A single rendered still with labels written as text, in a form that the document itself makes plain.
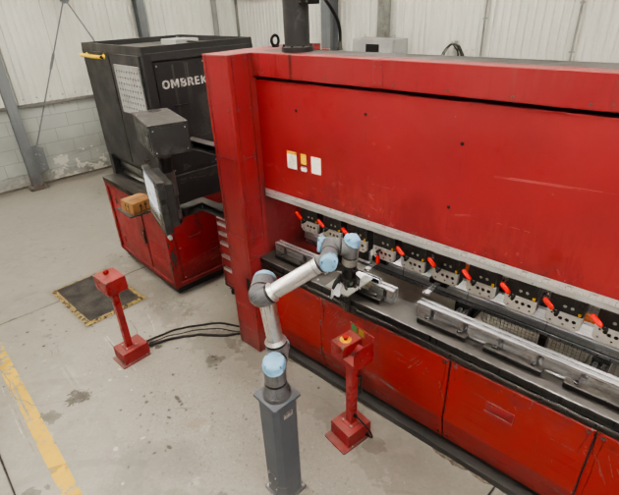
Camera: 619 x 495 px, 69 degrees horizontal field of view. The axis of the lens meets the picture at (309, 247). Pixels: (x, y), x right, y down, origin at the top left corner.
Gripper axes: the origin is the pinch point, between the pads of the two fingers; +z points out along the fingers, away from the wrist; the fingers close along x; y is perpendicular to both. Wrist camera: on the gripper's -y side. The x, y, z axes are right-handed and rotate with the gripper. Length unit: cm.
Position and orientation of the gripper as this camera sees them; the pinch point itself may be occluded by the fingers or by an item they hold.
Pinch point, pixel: (343, 294)
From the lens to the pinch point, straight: 227.3
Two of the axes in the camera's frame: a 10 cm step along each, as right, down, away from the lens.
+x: 8.7, -2.4, 4.2
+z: -0.5, 8.2, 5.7
